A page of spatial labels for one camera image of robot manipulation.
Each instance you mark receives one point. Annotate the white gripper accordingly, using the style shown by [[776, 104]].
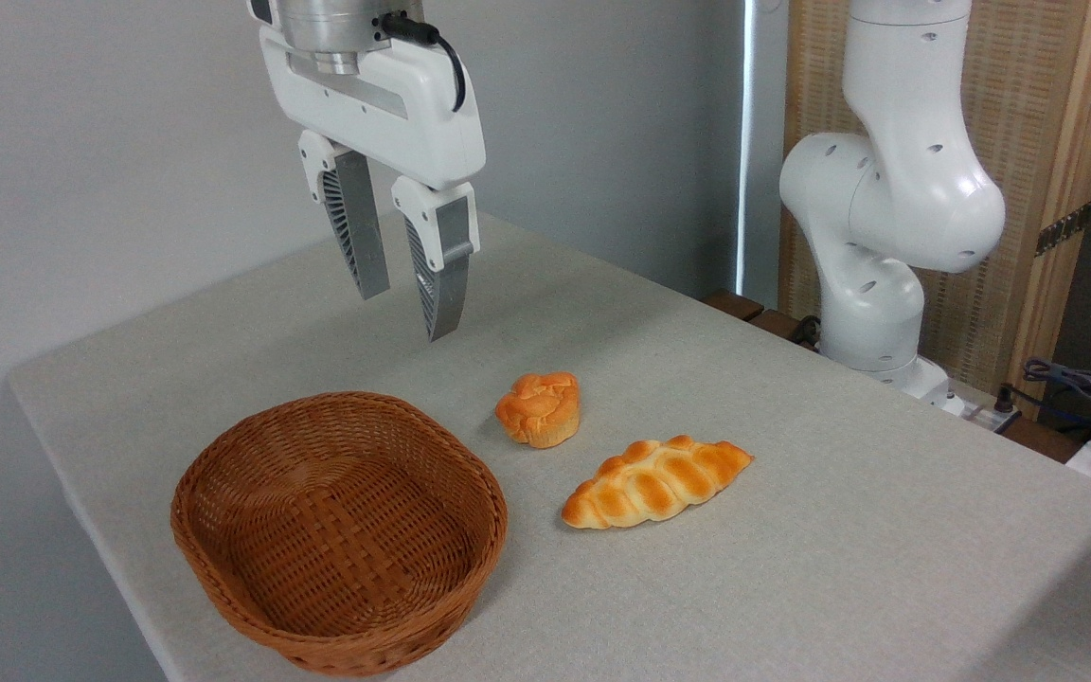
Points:
[[413, 118]]

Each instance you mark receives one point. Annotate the orange muffin bread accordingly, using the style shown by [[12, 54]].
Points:
[[538, 409]]

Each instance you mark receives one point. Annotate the brown woven wicker basket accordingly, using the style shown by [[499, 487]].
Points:
[[337, 530]]

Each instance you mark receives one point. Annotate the braided golden bread loaf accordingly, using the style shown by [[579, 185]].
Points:
[[654, 481]]

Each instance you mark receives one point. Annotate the grey tablecloth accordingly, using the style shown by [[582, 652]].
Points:
[[792, 530]]

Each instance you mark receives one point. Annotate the metal screen hinge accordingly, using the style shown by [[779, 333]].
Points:
[[1064, 229]]

